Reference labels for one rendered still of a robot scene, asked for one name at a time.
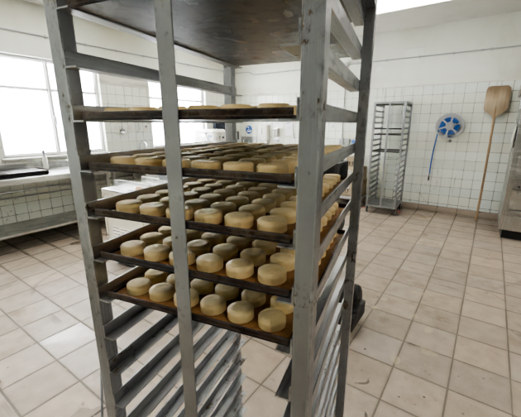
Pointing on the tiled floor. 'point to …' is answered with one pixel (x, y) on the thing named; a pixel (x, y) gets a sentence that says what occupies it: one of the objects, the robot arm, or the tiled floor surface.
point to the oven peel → (492, 104)
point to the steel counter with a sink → (59, 170)
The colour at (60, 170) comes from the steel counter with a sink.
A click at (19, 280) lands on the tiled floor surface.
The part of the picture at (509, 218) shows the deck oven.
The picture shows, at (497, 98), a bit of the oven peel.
